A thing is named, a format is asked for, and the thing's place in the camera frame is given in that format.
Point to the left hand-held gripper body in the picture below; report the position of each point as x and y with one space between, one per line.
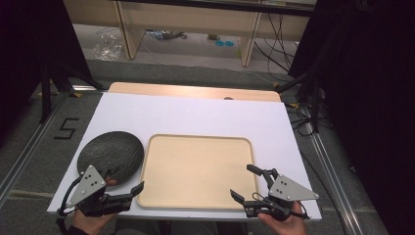
88 186

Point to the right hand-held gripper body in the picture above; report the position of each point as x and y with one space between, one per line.
288 191

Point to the black round textured plate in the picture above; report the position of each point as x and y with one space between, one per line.
112 155

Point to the person's right hand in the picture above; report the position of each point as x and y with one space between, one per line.
285 225

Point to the person's left hand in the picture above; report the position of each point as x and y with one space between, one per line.
89 223

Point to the light wooden tray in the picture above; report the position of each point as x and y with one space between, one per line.
199 171

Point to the white table cover board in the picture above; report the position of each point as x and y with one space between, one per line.
195 114

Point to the black stand legs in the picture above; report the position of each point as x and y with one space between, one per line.
313 98
45 91

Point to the black curtain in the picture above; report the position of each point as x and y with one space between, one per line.
368 98
29 49

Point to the clear plastic bag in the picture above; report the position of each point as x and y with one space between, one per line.
107 45

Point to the blue round disc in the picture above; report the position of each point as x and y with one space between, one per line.
229 43
219 43

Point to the metal floor rail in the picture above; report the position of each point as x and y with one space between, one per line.
332 182
29 143

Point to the wooden shelf frame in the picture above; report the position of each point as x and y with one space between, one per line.
192 16

